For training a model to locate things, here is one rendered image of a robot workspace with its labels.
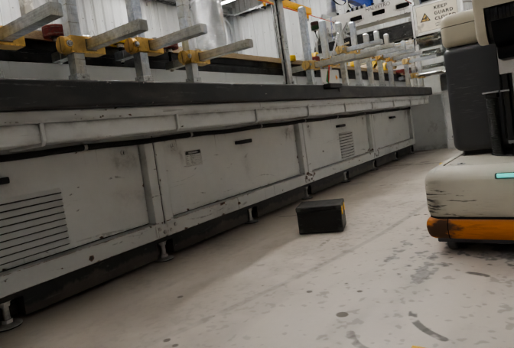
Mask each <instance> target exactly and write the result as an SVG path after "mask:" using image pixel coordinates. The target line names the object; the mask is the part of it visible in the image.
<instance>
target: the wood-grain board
mask: <svg viewBox="0 0 514 348"><path fill-rule="evenodd" d="M24 39H25V40H33V41H49V40H45V39H44V38H43V34H42V31H32V32H30V33H28V34H26V35H24ZM49 42H53V41H49ZM182 50H183V48H182V47H178V49H177V50H173V52H172V54H179V52H180V51H182ZM219 58H227V59H235V60H251V61H259V62H268V63H281V58H274V57H262V56H255V55H248V54H234V53H232V54H227V55H224V56H221V57H219ZM303 62H304V61H302V60H296V61H295V62H292V64H291V65H300V66H301V65H302V63H303ZM347 69H348V70H355V69H354V67H350V66H347Z"/></svg>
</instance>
